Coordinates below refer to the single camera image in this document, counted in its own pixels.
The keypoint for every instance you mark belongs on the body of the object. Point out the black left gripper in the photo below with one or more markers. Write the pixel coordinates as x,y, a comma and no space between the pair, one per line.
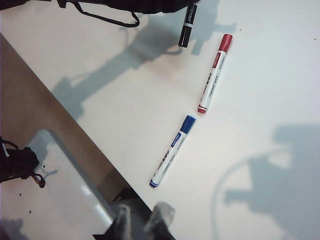
132,5

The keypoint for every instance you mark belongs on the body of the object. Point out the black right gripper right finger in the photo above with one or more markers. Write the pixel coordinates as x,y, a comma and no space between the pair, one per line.
160,222

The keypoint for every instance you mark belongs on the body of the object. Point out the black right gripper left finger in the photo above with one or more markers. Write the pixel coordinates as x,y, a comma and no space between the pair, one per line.
120,225

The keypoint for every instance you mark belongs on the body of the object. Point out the black whiteboard marker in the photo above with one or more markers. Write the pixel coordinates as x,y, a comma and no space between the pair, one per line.
187,27

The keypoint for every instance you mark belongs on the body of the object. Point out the blue whiteboard marker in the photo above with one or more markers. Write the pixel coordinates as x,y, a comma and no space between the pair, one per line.
172,152

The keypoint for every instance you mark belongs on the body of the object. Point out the red whiteboard marker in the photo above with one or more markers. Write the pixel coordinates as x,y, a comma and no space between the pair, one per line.
215,75

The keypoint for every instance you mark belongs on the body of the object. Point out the white robot base platform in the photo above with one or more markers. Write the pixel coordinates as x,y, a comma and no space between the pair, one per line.
62,187

